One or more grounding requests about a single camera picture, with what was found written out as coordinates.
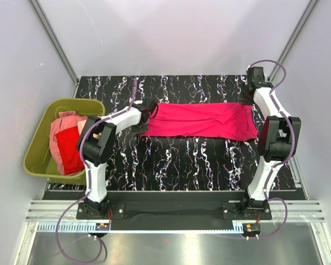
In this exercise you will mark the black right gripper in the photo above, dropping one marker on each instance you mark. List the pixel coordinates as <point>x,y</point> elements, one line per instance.
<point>246,101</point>

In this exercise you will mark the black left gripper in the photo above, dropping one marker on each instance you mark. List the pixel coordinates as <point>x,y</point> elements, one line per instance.
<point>139,131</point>

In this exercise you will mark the magenta pink t-shirt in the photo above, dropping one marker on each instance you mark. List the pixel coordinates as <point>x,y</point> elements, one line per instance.
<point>231,121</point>

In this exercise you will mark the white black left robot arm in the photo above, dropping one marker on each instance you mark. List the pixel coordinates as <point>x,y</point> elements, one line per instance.
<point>95,146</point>

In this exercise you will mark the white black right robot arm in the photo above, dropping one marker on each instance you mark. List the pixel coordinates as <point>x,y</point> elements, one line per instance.
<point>277,142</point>

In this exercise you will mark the light pink shirt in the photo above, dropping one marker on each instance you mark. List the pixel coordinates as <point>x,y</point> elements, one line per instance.
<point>80,125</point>

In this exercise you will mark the salmon pink shirt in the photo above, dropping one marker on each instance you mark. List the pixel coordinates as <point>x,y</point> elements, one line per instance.
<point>64,121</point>

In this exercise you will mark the red folded shirt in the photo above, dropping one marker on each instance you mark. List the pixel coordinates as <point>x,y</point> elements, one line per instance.
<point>67,141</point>

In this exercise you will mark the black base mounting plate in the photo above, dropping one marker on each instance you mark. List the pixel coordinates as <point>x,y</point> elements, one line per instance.
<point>201,209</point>

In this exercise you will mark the olive green plastic bin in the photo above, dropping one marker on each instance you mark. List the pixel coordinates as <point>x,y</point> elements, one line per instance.
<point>38,160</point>

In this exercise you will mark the aluminium right frame post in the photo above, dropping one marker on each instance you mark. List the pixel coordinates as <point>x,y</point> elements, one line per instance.
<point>298,29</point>

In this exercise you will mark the aluminium frame post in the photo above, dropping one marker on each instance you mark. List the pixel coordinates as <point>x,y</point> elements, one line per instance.
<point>298,29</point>
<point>48,29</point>

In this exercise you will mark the aluminium left frame post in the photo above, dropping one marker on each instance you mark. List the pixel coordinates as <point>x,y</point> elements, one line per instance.
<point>48,29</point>

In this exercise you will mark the white slotted cable duct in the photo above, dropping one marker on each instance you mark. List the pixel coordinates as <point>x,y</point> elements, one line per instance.
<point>119,228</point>

